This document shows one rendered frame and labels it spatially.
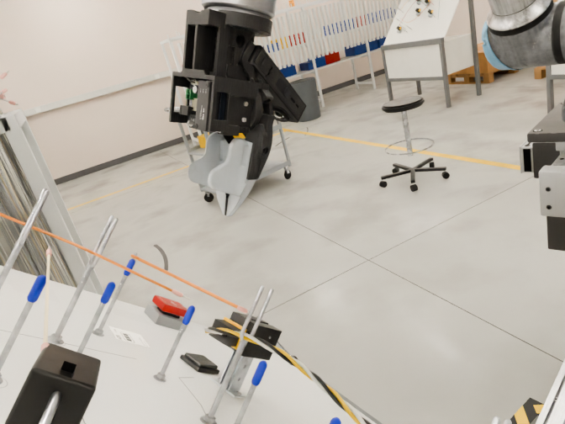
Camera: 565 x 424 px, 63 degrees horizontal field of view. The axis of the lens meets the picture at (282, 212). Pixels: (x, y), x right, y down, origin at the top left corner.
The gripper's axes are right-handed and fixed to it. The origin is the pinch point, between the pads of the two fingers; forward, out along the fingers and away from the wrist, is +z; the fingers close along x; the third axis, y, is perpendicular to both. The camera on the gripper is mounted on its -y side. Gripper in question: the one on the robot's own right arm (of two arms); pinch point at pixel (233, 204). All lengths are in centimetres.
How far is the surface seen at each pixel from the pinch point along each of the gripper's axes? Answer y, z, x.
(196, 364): 1.2, 21.8, -2.4
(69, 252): -7, 27, -60
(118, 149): -369, 108, -718
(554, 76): -485, -69, -95
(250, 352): -1.0, 17.3, 4.7
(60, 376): 26.6, 2.6, 17.8
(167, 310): -4.8, 22.4, -17.9
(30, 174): 0, 9, -63
